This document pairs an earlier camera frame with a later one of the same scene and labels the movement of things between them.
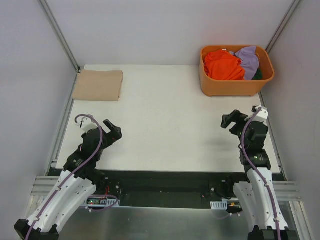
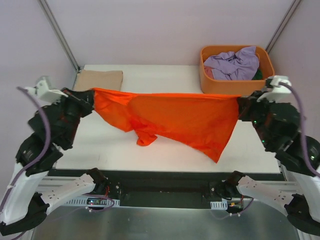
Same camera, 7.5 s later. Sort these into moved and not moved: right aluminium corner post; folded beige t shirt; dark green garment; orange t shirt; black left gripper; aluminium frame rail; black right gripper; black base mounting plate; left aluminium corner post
Moved: orange t shirt; black left gripper; black right gripper
Not moved: aluminium frame rail; black base mounting plate; left aluminium corner post; folded beige t shirt; right aluminium corner post; dark green garment
